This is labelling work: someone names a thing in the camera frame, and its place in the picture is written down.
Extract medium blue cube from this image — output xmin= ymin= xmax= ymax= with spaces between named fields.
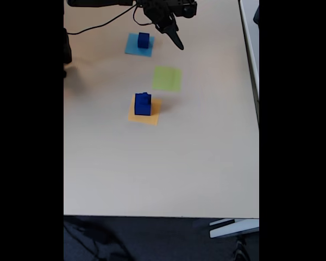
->
xmin=137 ymin=32 xmax=150 ymax=49

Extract blue paper square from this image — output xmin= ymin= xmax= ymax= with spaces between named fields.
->
xmin=124 ymin=33 xmax=155 ymax=58

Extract green paper square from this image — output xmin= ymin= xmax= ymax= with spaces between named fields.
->
xmin=152 ymin=66 xmax=183 ymax=92

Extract orange paper square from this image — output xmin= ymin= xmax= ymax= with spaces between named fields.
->
xmin=127 ymin=95 xmax=162 ymax=126

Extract largest blue cube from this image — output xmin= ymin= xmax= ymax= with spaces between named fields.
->
xmin=134 ymin=93 xmax=152 ymax=116

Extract white table foot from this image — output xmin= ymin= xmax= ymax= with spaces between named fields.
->
xmin=209 ymin=218 xmax=260 ymax=239

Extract black camera box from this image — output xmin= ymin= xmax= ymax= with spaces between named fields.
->
xmin=173 ymin=0 xmax=198 ymax=19

